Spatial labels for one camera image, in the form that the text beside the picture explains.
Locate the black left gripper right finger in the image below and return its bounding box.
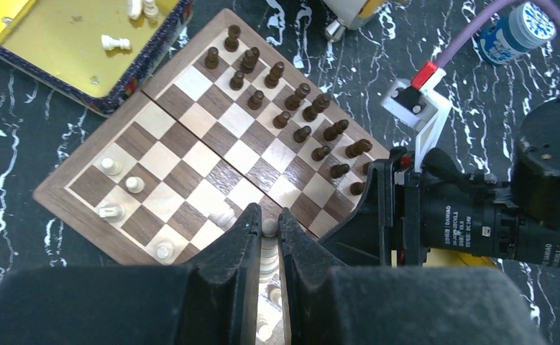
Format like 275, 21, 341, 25
277, 210, 544, 344

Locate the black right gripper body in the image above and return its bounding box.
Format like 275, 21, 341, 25
397, 148, 560, 269

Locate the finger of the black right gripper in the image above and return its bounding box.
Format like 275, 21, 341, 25
318, 159, 396, 266

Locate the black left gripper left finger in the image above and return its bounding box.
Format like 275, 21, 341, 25
0, 203, 262, 344

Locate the white chess piece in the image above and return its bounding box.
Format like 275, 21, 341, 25
260, 218, 279, 284
216, 208, 237, 231
154, 242, 174, 262
267, 285, 282, 306
256, 318, 273, 342

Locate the white chess pawn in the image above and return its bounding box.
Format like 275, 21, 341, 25
100, 157, 121, 176
97, 203, 124, 222
124, 176, 146, 194

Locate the wooden chess board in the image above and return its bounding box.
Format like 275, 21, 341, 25
32, 8, 391, 267

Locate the dark chess pieces row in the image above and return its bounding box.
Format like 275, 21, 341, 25
194, 25, 381, 207

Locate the gold tin with white pieces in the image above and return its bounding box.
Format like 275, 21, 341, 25
0, 1, 193, 116

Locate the empty gold tin lid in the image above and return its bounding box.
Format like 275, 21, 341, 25
423, 249, 497, 268

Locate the small blue white jar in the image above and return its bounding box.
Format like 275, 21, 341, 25
477, 1, 556, 65

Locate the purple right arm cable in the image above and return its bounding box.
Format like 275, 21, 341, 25
436, 0, 560, 77

